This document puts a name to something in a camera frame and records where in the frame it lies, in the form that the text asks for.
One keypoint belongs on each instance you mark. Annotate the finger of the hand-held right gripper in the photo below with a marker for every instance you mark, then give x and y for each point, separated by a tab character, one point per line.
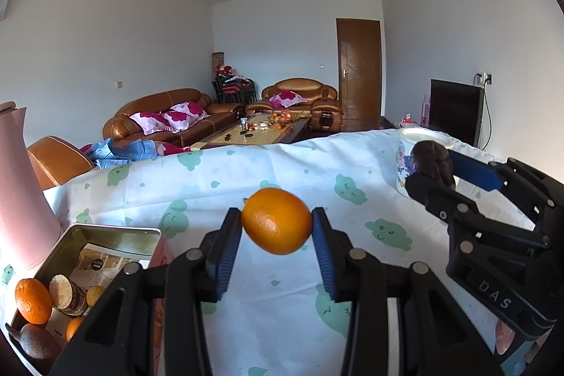
476	173
440	195

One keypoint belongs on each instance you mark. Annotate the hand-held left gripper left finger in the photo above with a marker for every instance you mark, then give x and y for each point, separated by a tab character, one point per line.
227	252

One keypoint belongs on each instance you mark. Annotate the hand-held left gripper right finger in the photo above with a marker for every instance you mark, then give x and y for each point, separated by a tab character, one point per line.
326	257

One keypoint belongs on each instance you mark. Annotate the small orange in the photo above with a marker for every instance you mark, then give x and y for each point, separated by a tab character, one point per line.
277	222
74	327

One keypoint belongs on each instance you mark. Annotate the pink metal tin box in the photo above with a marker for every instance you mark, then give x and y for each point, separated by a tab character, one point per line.
88	237

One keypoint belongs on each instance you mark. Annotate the large orange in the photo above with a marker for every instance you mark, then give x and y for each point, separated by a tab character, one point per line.
33	300

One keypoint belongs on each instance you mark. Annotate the purple radish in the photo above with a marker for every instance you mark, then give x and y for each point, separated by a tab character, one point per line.
35	341

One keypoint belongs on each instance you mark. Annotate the person's right hand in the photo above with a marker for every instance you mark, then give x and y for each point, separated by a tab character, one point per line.
503	336

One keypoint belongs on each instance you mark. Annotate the white printed mug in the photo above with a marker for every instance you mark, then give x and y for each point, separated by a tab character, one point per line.
402	177

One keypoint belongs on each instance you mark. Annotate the black television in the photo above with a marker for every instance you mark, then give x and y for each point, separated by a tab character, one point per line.
454	107

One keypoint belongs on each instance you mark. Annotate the white cloud-print tablecloth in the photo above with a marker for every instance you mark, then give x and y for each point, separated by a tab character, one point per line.
286	164

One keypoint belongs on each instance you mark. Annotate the wooden coffee table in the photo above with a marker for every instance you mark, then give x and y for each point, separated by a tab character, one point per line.
229	140

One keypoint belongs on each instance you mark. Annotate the printed paper sheet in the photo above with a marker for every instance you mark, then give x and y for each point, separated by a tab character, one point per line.
110	261

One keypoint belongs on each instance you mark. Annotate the blue plaid cloth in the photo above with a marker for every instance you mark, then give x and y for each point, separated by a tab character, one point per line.
127	151

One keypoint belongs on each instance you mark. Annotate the pink floral pillow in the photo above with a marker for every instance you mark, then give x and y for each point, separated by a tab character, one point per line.
185	114
152	122
286	98

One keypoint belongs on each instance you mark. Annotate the brown wooden door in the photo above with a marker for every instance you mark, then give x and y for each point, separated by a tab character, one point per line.
359	67

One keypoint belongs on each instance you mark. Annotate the stacked dark chairs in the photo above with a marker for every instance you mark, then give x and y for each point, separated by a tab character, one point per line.
233	87

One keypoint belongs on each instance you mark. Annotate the brown leather sofa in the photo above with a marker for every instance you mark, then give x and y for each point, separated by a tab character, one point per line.
150	103

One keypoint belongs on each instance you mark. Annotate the brown leather armchair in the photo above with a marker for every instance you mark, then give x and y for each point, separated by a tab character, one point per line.
299	85

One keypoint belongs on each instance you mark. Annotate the tall brown vase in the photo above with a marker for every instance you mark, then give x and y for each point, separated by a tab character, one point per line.
217	61

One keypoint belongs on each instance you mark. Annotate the pink electric kettle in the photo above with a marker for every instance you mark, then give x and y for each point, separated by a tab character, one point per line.
22	191

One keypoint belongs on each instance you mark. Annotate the wall power socket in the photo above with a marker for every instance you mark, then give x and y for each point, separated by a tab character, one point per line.
484	77

